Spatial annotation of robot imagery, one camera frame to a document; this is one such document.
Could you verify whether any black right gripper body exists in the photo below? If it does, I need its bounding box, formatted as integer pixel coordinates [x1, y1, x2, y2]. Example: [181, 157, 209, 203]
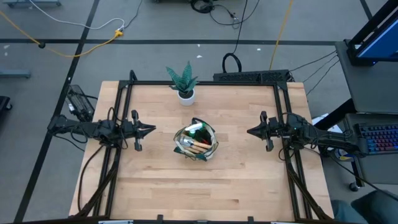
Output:
[260, 110, 286, 153]

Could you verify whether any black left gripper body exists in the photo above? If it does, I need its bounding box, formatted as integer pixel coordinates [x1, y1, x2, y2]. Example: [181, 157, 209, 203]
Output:
[119, 109, 143, 153]

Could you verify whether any red and black gardening glove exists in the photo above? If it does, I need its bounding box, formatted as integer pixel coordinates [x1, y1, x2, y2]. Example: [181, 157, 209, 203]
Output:
[195, 129, 214, 146]

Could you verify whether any cream gardening bag green trim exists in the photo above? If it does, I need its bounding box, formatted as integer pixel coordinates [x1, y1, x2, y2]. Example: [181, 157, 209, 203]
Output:
[172, 116, 220, 162]

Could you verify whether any white paper sheet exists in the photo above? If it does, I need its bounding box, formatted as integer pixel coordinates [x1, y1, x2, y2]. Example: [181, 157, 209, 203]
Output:
[312, 112, 349, 134]

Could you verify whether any green plant in white pot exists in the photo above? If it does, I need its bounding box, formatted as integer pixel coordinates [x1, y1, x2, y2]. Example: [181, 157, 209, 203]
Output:
[165, 60, 200, 106]

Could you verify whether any black perforated power unit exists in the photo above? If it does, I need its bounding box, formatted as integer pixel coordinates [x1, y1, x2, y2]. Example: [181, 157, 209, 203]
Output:
[213, 70, 292, 84]

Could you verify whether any black mesh box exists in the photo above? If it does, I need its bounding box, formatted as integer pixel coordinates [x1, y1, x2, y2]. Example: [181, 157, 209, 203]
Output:
[66, 84, 95, 122]

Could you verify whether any white blue yellow canister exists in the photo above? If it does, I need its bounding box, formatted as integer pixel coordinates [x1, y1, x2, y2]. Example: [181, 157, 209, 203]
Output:
[334, 148, 355, 162]

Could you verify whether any backlit black keyboard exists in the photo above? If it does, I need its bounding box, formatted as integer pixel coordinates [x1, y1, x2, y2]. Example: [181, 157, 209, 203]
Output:
[355, 123, 398, 156]

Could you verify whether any gray desk with keyboard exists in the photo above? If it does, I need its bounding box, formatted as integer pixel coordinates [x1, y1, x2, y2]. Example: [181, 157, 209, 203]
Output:
[343, 113, 398, 185]

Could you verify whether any gray desk with monitor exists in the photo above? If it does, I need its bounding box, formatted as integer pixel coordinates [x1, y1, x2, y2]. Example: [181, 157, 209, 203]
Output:
[335, 40, 398, 114]

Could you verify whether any person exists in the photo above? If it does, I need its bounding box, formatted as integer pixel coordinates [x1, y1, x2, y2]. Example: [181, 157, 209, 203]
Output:
[330, 189, 398, 224]

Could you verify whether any gray floor bar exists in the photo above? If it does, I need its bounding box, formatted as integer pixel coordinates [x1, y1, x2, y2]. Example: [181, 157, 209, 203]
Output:
[0, 68, 32, 79]

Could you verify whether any black chair base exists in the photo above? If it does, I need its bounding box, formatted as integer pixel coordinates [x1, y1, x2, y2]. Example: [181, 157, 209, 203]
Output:
[0, 95, 13, 113]

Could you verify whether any black monitor on stand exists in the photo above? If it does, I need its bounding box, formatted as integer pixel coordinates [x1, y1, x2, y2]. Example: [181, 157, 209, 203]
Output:
[346, 0, 398, 67]

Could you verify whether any black aluminium table frame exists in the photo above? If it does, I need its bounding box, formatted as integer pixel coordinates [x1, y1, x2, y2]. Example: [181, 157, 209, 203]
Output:
[74, 70, 335, 224]

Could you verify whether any thin black cable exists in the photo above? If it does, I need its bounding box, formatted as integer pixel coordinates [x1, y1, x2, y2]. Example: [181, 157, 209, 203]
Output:
[305, 60, 340, 96]
[287, 50, 338, 74]
[302, 55, 339, 84]

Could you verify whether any black cable on table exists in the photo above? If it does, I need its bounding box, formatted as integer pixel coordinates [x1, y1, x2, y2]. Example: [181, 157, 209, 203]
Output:
[76, 144, 105, 213]

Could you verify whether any black coiled cable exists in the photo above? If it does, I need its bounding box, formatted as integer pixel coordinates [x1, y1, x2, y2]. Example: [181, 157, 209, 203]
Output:
[221, 0, 249, 74]

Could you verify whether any yellow floor cable with plug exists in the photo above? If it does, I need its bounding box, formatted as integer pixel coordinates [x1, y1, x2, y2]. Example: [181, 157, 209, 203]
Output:
[0, 11, 124, 58]

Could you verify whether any hanging yellow cable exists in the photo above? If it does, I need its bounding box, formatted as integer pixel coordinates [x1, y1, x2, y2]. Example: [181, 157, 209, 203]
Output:
[269, 0, 295, 71]

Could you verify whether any thick black floor cable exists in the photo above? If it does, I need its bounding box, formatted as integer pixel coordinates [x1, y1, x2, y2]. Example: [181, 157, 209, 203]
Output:
[318, 146, 398, 202]

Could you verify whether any black cable bundle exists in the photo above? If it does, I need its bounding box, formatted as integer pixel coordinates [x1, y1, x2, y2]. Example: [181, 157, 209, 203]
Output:
[189, 0, 242, 29]

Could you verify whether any white floor cable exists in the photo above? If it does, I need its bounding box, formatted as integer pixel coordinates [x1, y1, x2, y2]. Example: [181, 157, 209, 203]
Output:
[29, 0, 126, 31]

